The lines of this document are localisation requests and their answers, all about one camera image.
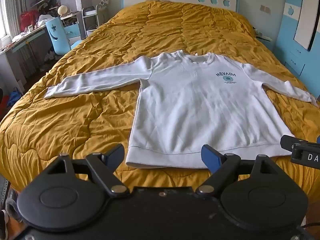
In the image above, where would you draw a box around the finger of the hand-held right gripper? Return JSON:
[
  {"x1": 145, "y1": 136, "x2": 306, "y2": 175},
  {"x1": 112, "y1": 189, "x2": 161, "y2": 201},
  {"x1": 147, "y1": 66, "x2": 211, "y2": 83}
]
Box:
[{"x1": 280, "y1": 135, "x2": 320, "y2": 152}]

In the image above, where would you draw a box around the blue and white wardrobe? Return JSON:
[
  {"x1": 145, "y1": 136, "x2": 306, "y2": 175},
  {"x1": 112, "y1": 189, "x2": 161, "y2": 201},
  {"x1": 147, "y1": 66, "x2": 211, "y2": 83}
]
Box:
[{"x1": 274, "y1": 0, "x2": 320, "y2": 99}]

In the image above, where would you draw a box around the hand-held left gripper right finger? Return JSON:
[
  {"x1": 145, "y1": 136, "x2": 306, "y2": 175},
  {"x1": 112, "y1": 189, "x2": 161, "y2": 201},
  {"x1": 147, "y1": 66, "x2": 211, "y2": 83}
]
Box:
[{"x1": 196, "y1": 144, "x2": 278, "y2": 198}]

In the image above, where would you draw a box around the blue star chair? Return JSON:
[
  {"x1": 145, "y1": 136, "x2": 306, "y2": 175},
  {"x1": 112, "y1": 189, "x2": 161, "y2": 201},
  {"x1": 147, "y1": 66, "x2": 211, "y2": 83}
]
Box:
[{"x1": 45, "y1": 17, "x2": 83, "y2": 55}]

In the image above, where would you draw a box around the white printed sweatshirt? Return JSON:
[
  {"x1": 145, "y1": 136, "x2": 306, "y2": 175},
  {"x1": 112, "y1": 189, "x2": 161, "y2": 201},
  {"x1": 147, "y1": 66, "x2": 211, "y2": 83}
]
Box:
[{"x1": 44, "y1": 50, "x2": 319, "y2": 170}]

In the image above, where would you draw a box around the white shoe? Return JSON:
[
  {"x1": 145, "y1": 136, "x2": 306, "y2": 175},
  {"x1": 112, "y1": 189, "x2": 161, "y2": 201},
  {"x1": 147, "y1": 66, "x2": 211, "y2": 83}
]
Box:
[{"x1": 39, "y1": 49, "x2": 57, "y2": 68}]

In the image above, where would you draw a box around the mustard yellow quilt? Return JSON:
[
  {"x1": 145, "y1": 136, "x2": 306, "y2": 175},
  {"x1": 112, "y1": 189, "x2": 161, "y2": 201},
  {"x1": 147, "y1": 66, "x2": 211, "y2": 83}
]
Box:
[{"x1": 0, "y1": 0, "x2": 320, "y2": 202}]

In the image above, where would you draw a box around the red bag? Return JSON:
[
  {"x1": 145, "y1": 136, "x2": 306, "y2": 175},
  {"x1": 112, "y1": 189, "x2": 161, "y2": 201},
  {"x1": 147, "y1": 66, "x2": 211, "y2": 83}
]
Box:
[{"x1": 20, "y1": 10, "x2": 41, "y2": 32}]

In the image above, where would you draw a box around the cluttered desk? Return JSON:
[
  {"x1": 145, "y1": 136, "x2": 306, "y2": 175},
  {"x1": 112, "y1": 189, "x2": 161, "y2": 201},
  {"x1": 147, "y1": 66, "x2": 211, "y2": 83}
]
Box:
[{"x1": 0, "y1": 10, "x2": 85, "y2": 87}]

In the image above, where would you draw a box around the blue bag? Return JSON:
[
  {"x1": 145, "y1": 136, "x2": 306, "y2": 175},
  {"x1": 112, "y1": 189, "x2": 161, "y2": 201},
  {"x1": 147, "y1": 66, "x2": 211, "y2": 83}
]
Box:
[{"x1": 7, "y1": 87, "x2": 25, "y2": 108}]

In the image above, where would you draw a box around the grey fuzzy slipper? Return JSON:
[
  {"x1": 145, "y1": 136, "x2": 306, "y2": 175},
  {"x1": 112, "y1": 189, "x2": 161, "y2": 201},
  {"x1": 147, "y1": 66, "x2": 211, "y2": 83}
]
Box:
[{"x1": 0, "y1": 189, "x2": 23, "y2": 230}]

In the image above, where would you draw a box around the grey curtain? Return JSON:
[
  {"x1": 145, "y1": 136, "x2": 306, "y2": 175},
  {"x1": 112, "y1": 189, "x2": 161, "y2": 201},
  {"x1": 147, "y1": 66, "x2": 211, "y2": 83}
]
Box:
[{"x1": 5, "y1": 0, "x2": 28, "y2": 30}]

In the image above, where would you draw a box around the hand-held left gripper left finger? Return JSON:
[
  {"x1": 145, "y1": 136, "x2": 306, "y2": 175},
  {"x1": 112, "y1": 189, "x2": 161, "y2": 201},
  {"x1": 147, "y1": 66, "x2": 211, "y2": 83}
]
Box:
[{"x1": 47, "y1": 144, "x2": 130, "y2": 198}]

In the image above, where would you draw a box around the window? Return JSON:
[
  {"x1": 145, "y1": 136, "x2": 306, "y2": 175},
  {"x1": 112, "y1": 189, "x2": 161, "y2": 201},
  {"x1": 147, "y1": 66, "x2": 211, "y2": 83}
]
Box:
[{"x1": 0, "y1": 0, "x2": 12, "y2": 42}]

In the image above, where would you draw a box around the white rolling cart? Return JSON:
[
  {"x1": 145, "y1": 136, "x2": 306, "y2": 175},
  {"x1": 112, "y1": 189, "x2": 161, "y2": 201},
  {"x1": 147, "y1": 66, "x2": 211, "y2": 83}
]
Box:
[{"x1": 81, "y1": 4, "x2": 108, "y2": 39}]

